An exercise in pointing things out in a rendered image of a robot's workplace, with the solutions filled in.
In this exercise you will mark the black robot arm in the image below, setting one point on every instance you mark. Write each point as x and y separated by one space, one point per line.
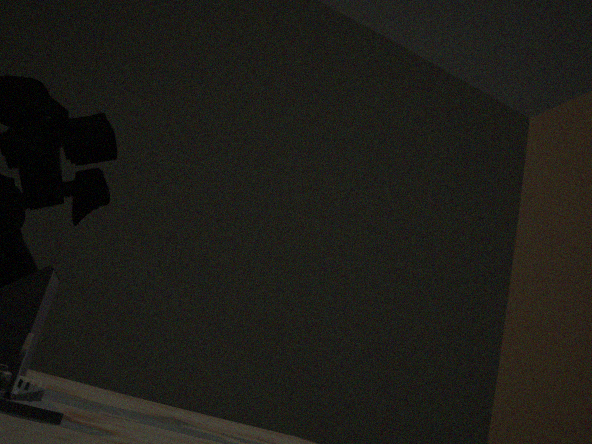
34 147

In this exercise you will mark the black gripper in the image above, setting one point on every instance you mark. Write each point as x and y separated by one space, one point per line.
89 190

